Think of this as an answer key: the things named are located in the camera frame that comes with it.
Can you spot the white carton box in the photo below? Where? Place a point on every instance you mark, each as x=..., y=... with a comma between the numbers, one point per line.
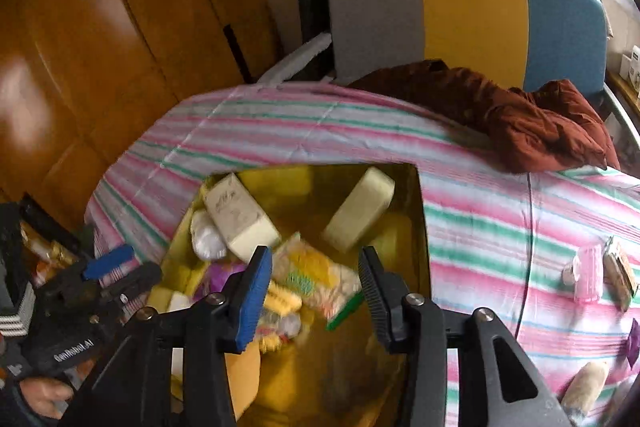
x=631, y=67

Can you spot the person's left hand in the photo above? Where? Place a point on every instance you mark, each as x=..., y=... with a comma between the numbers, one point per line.
x=42, y=394

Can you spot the wooden side table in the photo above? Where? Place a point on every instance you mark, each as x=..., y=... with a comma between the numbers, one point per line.
x=617, y=84

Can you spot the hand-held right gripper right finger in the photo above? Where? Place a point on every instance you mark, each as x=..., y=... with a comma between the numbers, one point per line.
x=375, y=297

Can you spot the yellow striped packet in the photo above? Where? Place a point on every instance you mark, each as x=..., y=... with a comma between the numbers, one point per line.
x=282, y=304

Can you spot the white foam block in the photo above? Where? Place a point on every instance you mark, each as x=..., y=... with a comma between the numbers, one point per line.
x=357, y=209

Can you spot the snack packet with green ends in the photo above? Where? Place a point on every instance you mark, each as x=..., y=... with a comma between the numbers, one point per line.
x=315, y=277

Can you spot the white plastic-wrapped ball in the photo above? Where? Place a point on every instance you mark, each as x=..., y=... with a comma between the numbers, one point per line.
x=205, y=237

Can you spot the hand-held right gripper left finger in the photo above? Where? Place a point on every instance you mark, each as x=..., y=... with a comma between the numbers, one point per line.
x=252, y=302

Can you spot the striped bed sheet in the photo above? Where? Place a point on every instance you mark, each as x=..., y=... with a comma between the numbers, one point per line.
x=475, y=217

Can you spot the grey yellow blue headboard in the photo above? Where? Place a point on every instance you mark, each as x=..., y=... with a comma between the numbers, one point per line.
x=470, y=7

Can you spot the beige towel roll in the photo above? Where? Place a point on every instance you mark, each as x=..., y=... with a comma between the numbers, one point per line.
x=585, y=389

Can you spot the brown snack bar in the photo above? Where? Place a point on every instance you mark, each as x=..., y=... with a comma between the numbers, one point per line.
x=620, y=279

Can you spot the purple packet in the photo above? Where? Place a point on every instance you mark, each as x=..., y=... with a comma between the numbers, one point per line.
x=222, y=279
x=634, y=349

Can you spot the wooden wardrobe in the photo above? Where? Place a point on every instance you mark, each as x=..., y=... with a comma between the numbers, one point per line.
x=100, y=32

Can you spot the gold tin box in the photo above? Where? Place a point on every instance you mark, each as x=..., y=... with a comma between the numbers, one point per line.
x=330, y=357

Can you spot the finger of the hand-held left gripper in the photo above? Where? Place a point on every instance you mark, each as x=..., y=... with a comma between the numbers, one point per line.
x=110, y=259
x=140, y=277

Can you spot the brown jacket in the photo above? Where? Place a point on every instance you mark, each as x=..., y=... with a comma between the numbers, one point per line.
x=525, y=122

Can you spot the beige carton box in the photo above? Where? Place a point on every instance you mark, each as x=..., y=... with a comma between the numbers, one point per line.
x=240, y=217

